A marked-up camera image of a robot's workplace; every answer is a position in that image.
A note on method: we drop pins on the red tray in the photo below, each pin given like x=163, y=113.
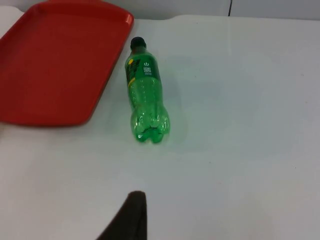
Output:
x=57, y=62

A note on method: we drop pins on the green plastic bottle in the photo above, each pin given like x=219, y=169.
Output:
x=146, y=100

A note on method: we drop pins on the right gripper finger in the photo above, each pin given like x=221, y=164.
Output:
x=130, y=220

